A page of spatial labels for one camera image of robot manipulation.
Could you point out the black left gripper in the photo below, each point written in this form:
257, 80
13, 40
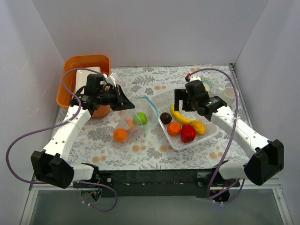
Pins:
119, 98

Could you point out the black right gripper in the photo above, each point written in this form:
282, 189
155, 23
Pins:
180, 100

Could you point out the pink peach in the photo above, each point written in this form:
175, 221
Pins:
130, 123

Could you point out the clear zip top bag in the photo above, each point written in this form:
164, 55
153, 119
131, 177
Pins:
142, 105

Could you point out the green lime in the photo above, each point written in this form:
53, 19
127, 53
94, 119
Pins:
140, 119

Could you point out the orange tangerine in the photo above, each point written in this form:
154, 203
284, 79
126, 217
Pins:
120, 135
174, 129

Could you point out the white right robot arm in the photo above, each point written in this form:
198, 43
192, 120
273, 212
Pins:
266, 158

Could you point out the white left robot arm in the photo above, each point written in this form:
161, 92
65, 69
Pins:
51, 165

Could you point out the yellow banana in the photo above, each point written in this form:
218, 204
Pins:
179, 118

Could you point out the dark brown avocado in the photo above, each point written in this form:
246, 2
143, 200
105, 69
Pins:
165, 118

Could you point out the white plastic basket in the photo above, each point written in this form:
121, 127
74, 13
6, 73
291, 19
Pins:
163, 101

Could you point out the small patterned bowl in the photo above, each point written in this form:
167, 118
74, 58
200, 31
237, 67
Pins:
208, 83

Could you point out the red bell pepper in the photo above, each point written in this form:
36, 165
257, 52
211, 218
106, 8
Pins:
188, 133

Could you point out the yellow lemon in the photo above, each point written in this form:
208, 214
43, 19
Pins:
199, 127

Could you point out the white mug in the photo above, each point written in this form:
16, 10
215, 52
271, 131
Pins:
227, 94

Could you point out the white rectangular plate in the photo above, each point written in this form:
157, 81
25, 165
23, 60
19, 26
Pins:
81, 76

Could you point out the floral table mat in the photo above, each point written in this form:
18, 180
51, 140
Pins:
95, 143

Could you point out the orange plastic tub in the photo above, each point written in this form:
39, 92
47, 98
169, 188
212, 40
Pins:
80, 61

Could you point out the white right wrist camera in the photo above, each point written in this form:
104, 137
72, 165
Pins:
192, 77

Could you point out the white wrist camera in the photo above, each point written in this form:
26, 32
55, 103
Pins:
110, 81
192, 77

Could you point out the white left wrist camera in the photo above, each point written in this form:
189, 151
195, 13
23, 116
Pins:
110, 81

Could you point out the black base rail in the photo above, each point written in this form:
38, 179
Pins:
176, 182

